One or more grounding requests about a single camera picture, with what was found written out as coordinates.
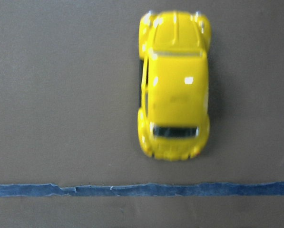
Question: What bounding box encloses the yellow beetle toy car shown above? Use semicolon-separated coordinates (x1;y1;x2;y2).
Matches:
137;11;212;161

